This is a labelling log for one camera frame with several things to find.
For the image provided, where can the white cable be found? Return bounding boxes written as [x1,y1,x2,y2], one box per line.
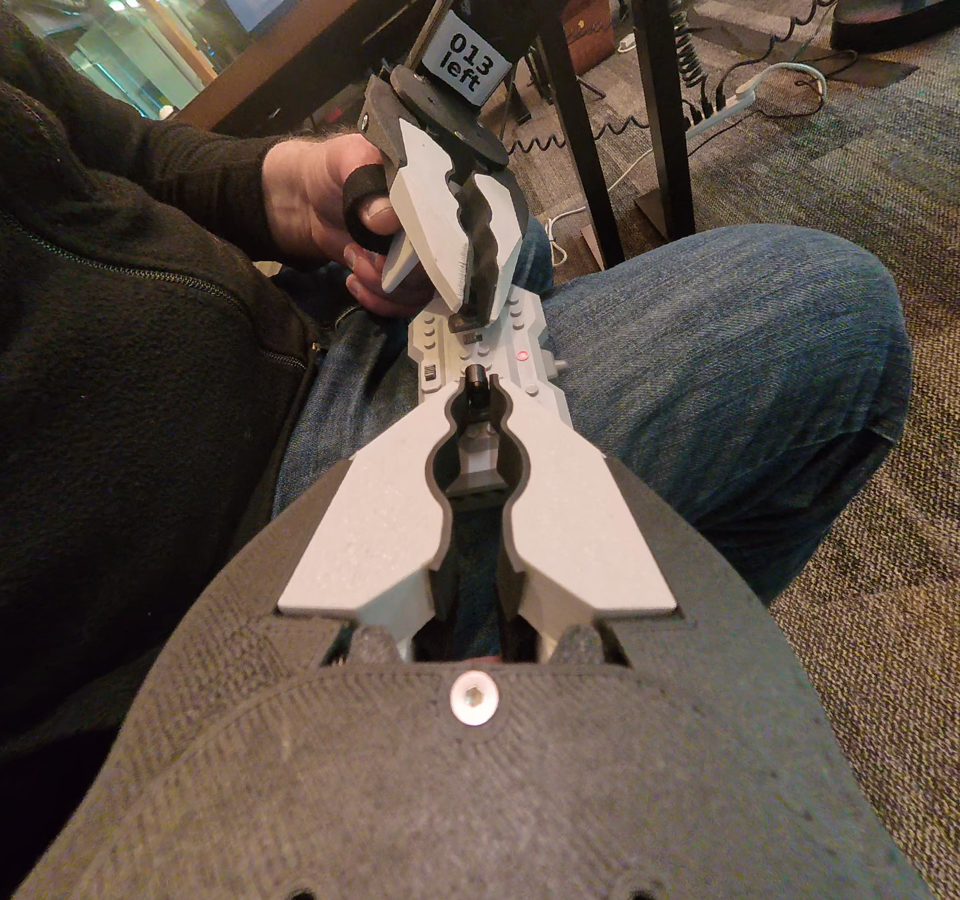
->
[543,61,829,271]

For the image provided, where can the brown leather bag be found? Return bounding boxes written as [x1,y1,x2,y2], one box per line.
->
[563,0,619,76]

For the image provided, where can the grey remote controller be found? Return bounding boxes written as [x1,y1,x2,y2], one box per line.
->
[405,289,574,499]

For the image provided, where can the person's left hand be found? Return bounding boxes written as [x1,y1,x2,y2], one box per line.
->
[263,133,436,316]

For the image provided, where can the person's blue jeans leg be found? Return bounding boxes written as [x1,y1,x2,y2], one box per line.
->
[270,218,913,609]

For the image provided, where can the black table frame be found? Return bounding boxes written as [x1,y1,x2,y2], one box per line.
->
[533,0,699,271]

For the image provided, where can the person's left forearm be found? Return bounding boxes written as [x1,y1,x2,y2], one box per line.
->
[45,83,286,264]

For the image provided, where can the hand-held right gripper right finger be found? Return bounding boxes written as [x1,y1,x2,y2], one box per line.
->
[500,380,679,646]

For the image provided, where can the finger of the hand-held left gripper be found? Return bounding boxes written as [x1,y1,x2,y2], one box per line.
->
[458,163,529,324]
[383,124,478,316]

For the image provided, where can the white power strip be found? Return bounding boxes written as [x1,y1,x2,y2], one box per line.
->
[683,83,759,151]

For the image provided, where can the black coiled cable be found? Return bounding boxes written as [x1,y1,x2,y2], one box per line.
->
[503,0,916,159]

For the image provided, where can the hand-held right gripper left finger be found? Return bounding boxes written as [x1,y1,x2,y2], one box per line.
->
[278,383,460,646]

